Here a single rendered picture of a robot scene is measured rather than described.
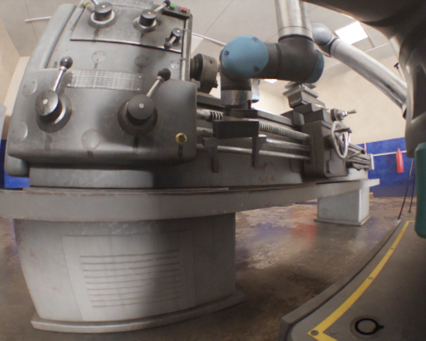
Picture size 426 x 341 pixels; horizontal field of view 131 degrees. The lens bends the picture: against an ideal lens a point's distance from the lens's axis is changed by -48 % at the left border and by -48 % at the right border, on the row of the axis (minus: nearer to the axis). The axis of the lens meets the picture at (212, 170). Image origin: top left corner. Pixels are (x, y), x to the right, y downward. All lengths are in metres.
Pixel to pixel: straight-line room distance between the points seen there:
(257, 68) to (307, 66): 0.12
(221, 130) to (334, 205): 1.87
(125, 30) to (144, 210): 0.65
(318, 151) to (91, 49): 1.10
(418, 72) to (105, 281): 0.72
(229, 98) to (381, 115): 4.89
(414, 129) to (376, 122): 5.04
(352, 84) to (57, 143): 5.73
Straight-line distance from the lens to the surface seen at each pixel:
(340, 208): 2.20
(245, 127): 0.54
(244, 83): 0.51
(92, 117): 0.47
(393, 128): 5.12
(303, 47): 0.45
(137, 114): 0.41
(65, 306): 0.70
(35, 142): 0.50
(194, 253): 0.63
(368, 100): 5.42
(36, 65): 0.78
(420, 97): 0.19
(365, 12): 0.20
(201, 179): 0.68
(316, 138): 1.03
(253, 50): 0.39
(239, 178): 0.77
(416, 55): 0.21
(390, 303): 0.30
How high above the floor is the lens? 0.48
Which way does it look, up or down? 4 degrees up
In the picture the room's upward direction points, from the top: 1 degrees counter-clockwise
